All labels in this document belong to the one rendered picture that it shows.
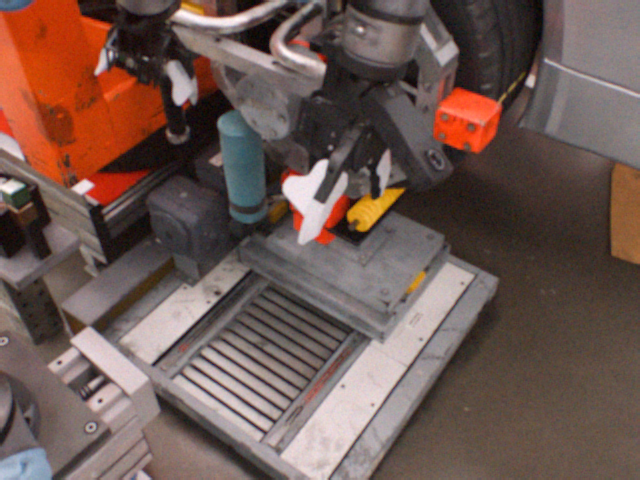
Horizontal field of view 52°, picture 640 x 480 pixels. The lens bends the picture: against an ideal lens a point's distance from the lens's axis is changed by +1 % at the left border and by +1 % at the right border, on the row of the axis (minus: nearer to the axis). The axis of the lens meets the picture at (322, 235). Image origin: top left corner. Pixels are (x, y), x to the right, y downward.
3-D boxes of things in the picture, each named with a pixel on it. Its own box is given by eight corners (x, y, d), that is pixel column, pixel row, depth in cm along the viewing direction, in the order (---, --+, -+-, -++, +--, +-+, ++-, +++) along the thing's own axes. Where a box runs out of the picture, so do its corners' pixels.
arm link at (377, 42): (437, 19, 64) (395, 31, 59) (422, 64, 67) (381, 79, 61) (374, -7, 67) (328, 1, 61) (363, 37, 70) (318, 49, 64)
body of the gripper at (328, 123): (329, 130, 77) (354, 30, 70) (389, 162, 74) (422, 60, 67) (289, 147, 72) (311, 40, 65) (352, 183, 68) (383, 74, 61)
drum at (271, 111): (357, 100, 132) (360, 36, 122) (293, 155, 120) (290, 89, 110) (301, 77, 138) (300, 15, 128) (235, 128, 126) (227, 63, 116)
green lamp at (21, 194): (32, 198, 135) (26, 184, 133) (16, 209, 133) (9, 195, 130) (20, 191, 137) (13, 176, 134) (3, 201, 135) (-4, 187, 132)
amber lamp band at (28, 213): (40, 216, 139) (34, 202, 136) (24, 227, 137) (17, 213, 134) (28, 208, 141) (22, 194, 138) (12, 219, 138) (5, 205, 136)
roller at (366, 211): (426, 172, 162) (429, 153, 158) (361, 242, 146) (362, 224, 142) (406, 163, 165) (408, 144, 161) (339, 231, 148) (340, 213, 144)
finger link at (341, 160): (321, 204, 71) (362, 135, 71) (333, 211, 70) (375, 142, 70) (304, 194, 67) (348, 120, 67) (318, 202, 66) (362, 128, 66)
